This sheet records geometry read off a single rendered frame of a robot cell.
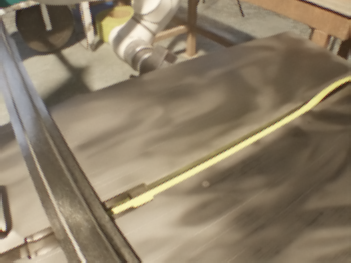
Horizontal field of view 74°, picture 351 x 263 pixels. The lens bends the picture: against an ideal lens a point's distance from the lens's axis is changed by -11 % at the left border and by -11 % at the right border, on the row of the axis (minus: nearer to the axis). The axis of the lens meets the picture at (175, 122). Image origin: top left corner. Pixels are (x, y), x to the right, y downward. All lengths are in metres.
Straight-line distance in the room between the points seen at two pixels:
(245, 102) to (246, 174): 0.16
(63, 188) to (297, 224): 0.29
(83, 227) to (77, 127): 0.19
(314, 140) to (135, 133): 0.28
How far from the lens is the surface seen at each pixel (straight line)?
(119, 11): 2.59
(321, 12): 0.93
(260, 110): 0.46
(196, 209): 0.33
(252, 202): 0.34
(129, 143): 0.39
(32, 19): 2.26
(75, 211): 0.31
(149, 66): 0.71
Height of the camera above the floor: 1.02
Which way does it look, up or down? 44 degrees down
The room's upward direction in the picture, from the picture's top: straight up
